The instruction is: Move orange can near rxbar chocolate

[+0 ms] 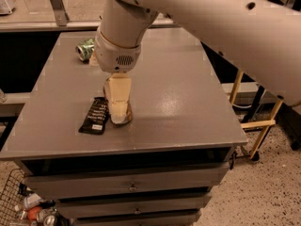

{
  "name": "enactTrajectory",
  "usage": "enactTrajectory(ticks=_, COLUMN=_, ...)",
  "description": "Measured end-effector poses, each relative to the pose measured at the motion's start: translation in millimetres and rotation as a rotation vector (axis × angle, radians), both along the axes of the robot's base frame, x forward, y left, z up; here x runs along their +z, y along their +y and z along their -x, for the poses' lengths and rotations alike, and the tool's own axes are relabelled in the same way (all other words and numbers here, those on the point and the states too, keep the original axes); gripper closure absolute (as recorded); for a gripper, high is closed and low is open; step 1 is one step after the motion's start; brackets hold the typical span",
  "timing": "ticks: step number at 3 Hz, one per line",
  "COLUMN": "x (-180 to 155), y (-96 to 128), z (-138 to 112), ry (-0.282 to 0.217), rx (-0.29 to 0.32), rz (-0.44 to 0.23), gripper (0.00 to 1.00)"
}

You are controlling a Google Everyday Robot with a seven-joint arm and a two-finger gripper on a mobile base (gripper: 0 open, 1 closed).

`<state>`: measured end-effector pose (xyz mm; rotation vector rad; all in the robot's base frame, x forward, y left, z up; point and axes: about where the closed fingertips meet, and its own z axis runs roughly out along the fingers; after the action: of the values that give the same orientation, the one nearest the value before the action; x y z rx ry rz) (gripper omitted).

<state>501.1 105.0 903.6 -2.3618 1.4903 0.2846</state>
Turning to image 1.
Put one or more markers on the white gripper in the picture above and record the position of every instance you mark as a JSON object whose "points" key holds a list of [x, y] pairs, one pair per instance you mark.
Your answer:
{"points": [[115, 57]]}

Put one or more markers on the orange soda can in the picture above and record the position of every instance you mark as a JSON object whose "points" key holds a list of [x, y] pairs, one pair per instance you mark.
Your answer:
{"points": [[128, 112]]}

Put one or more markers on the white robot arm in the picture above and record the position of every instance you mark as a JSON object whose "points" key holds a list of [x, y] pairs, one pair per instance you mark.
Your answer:
{"points": [[258, 37]]}

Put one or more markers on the black rxbar chocolate wrapper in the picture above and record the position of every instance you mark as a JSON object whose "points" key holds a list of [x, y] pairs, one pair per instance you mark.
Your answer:
{"points": [[96, 118]]}

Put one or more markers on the green crushed soda can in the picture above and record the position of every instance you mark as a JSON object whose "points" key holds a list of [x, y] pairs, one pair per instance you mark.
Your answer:
{"points": [[84, 49]]}

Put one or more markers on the metal railing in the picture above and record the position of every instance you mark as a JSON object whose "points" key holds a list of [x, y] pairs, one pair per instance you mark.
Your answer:
{"points": [[53, 15]]}

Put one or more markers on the grey drawer cabinet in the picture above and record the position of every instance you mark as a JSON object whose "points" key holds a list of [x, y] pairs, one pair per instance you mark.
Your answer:
{"points": [[142, 148]]}

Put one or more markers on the wire basket with bottles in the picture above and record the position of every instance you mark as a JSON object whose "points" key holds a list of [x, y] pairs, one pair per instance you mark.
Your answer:
{"points": [[20, 206]]}

